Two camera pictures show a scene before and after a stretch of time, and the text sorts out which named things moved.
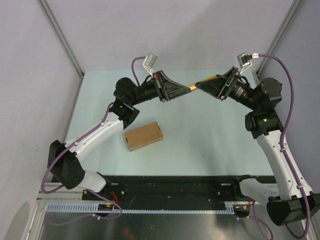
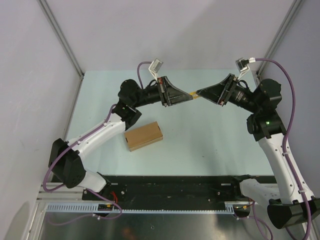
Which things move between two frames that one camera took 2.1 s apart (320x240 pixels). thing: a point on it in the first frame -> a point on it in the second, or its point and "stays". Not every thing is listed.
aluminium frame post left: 61,36 stays
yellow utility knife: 192,87 -> 194,95
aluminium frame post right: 293,10 stays
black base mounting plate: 146,189 stays
